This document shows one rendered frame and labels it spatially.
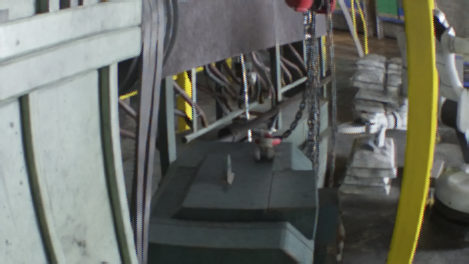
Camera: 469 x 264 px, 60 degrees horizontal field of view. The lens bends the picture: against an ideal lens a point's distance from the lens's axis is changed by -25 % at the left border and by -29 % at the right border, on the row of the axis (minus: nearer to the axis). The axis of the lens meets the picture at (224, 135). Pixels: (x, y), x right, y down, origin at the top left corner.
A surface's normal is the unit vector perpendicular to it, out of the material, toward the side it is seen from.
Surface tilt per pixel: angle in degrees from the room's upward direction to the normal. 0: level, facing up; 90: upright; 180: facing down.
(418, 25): 90
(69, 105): 90
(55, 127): 90
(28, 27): 90
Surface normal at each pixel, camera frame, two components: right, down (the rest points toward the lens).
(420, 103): -0.45, 0.26
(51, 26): 0.89, 0.11
